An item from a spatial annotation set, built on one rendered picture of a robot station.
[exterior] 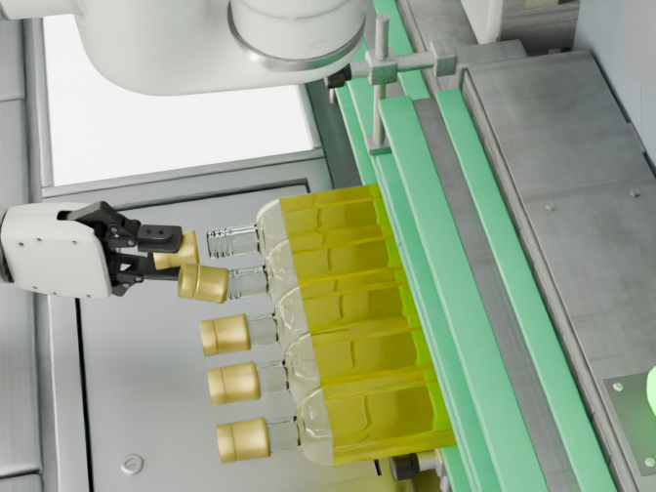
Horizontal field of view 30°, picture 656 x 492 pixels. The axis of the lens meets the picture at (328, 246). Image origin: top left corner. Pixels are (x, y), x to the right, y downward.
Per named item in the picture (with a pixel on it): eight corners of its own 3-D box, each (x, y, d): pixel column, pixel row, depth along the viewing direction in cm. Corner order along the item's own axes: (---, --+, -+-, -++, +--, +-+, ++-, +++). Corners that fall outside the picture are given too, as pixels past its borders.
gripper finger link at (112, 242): (68, 247, 120) (118, 268, 122) (87, 222, 117) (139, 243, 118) (74, 225, 122) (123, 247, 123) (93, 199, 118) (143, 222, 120)
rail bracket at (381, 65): (441, 128, 126) (323, 144, 125) (452, -4, 114) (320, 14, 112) (449, 147, 125) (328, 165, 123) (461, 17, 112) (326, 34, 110)
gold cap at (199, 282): (221, 283, 121) (177, 277, 120) (228, 260, 118) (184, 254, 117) (221, 311, 118) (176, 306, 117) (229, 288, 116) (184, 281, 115)
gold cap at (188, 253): (196, 244, 125) (153, 251, 124) (193, 222, 122) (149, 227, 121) (201, 271, 122) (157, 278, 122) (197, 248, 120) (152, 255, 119)
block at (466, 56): (509, 104, 126) (442, 114, 125) (518, 32, 119) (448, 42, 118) (518, 128, 124) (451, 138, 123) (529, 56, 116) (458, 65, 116)
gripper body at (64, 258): (2, 306, 124) (111, 311, 123) (-21, 240, 116) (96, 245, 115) (20, 249, 129) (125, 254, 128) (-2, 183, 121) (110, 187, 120)
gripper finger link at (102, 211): (43, 240, 120) (95, 262, 122) (72, 197, 115) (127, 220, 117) (46, 231, 121) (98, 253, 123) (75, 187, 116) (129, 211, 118)
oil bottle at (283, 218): (452, 205, 129) (252, 235, 127) (456, 168, 125) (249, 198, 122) (467, 245, 126) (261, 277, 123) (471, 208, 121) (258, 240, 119)
